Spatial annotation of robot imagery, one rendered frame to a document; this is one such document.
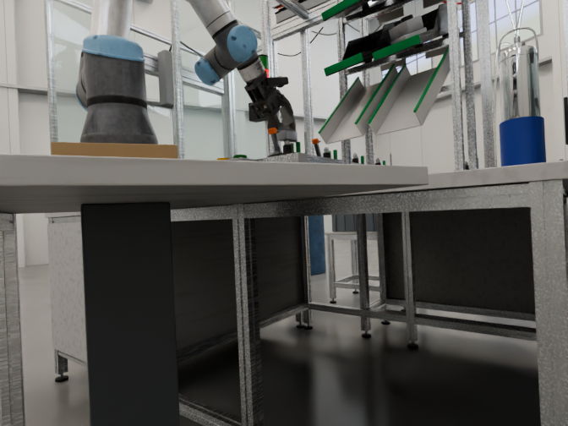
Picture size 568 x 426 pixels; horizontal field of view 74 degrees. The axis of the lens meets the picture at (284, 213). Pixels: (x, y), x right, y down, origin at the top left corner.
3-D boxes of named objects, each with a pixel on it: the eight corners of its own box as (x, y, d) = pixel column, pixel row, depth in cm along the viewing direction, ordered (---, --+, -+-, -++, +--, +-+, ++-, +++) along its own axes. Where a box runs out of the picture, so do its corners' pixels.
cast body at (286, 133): (286, 138, 122) (285, 117, 122) (275, 140, 125) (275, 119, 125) (301, 141, 129) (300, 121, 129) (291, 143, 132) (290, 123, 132)
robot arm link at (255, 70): (244, 61, 117) (264, 53, 112) (252, 74, 119) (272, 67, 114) (233, 73, 112) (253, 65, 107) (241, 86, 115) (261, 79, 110)
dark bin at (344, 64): (363, 62, 99) (355, 33, 97) (325, 77, 109) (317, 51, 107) (410, 43, 116) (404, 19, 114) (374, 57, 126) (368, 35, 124)
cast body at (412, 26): (408, 47, 93) (401, 18, 91) (397, 51, 97) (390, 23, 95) (435, 36, 94) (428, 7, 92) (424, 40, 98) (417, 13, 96)
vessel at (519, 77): (540, 114, 143) (536, 15, 143) (498, 121, 152) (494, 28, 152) (543, 120, 154) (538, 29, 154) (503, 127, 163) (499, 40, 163)
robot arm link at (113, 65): (89, 92, 70) (84, 19, 70) (81, 109, 82) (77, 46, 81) (154, 99, 77) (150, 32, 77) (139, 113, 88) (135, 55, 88)
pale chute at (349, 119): (363, 136, 97) (356, 122, 95) (325, 144, 107) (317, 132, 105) (401, 76, 111) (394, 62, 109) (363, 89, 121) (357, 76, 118)
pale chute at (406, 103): (423, 125, 88) (415, 110, 86) (374, 136, 98) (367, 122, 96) (455, 62, 102) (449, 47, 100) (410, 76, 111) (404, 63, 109)
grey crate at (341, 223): (400, 232, 291) (399, 201, 291) (330, 232, 329) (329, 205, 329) (417, 228, 324) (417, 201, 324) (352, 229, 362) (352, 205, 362)
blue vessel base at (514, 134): (546, 184, 142) (543, 113, 142) (499, 188, 152) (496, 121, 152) (548, 186, 154) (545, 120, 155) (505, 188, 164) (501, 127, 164)
